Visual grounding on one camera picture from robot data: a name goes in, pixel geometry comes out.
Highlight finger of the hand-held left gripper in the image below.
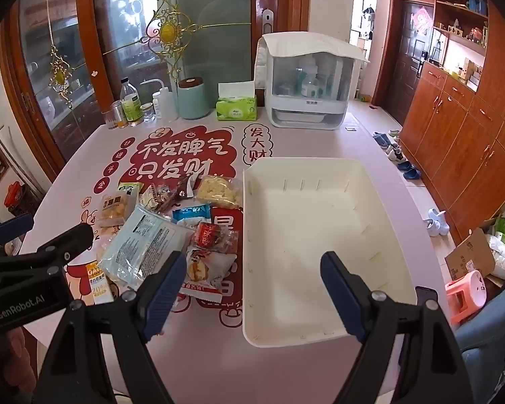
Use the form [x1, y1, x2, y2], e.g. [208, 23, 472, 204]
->
[0, 214, 35, 257]
[0, 223, 95, 282]

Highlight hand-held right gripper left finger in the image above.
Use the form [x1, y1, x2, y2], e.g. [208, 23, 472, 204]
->
[34, 251, 188, 404]

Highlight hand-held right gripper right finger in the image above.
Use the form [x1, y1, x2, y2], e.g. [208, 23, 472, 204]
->
[320, 251, 474, 404]

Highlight white bread packet red trim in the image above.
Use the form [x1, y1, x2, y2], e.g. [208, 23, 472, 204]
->
[179, 249, 238, 304]

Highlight tan egg yolk ball packet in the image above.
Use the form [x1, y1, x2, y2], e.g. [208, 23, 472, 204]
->
[96, 194, 137, 230]

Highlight orange white oat bar packet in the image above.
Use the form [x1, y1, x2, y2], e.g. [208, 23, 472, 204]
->
[78, 261, 116, 307]

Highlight clear plastic packet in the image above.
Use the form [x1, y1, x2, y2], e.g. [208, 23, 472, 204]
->
[98, 205, 194, 291]

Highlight white plastic bin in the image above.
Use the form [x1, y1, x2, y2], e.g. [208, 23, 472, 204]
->
[242, 157, 417, 348]

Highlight blue white snack packet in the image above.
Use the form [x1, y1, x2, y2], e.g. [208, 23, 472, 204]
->
[172, 203, 213, 236]

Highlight cream beige snack packet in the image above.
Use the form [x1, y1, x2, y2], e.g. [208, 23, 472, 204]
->
[138, 185, 161, 212]

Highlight clear packet red candy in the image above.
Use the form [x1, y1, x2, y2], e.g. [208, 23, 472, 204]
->
[192, 220, 240, 255]

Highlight clear packet of nuts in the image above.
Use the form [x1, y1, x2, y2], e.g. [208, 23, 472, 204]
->
[151, 183, 179, 215]

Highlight dark brown wrapper packet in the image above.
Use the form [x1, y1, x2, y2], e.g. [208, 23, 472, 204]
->
[172, 176, 200, 203]

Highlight clear packet yellow puffs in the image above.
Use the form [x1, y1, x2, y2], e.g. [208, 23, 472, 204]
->
[196, 175, 244, 210]

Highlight pink plastic stool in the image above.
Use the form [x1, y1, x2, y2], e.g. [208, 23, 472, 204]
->
[445, 270, 489, 325]

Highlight metal can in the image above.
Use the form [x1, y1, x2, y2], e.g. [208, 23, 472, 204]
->
[109, 101, 127, 129]

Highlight cardboard box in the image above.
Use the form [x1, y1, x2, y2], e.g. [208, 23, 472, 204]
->
[444, 227, 505, 289]

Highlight clear bottle green label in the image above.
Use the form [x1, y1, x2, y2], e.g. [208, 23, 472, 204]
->
[120, 77, 144, 126]

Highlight person's leg in jeans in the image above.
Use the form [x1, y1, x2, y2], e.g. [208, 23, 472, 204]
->
[452, 269, 505, 404]

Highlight black white sneakers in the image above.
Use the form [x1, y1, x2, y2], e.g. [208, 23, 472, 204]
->
[385, 143, 407, 163]

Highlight white squeeze bottle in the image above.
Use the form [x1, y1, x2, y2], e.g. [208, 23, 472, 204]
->
[141, 79, 178, 121]

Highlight white plastic bag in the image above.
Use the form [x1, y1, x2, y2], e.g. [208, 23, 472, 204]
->
[486, 233, 505, 280]

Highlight mint canister brown lid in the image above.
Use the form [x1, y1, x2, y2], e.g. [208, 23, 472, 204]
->
[177, 76, 211, 121]

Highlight white bottle storage box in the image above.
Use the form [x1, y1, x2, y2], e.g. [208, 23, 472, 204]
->
[255, 31, 370, 129]

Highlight green tissue box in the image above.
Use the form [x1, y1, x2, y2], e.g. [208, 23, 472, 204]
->
[216, 81, 258, 121]

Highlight wooden framed glass door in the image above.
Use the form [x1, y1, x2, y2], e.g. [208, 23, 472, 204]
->
[0, 0, 114, 169]

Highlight dark entrance door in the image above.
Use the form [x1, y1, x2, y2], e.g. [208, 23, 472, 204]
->
[381, 0, 436, 125]

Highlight frosted glass door gold ornament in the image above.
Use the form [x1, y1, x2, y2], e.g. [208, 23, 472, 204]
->
[93, 0, 253, 106]

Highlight red door decoration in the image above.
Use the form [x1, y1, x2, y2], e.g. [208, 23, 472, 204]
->
[410, 6, 432, 34]

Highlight wooden wall cabinet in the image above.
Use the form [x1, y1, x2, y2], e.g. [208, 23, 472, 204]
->
[398, 0, 505, 245]

